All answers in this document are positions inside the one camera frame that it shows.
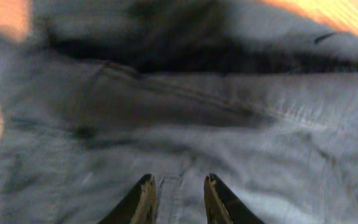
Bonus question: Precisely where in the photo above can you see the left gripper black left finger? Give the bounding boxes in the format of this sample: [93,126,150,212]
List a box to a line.
[98,174,158,224]

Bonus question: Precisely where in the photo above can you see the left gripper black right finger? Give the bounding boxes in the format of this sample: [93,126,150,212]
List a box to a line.
[204,174,265,224]

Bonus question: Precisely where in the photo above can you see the navy blue shorts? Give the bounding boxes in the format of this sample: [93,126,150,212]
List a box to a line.
[0,1,358,223]

